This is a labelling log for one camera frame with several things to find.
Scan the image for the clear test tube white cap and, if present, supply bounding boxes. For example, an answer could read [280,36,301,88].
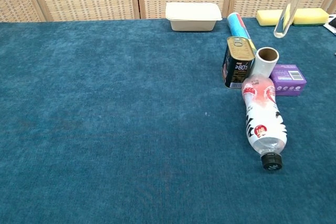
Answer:
[272,0,313,38]

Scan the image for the white cardboard roll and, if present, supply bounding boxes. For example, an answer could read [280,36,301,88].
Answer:
[250,47,280,79]

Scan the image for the blue velvet table cloth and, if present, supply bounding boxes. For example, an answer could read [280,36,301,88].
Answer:
[0,17,336,224]

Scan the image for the black luncheon meat can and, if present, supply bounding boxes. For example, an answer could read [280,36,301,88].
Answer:
[222,36,257,89]

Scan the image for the beige lidded food container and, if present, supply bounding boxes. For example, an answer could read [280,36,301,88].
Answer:
[165,2,223,32]

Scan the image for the white labelled plastic bottle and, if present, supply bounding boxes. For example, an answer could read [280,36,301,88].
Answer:
[241,74,288,172]

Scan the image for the blue cling wrap roll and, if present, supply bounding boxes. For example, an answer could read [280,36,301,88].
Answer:
[227,12,257,51]

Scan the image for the purple soap box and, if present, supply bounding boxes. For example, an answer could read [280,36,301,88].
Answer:
[269,63,307,97]

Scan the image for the yellow sponge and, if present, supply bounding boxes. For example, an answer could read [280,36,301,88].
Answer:
[289,8,329,27]
[256,9,295,27]

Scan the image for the correction tape blister pack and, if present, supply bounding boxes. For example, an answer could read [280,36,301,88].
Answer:
[323,16,336,35]

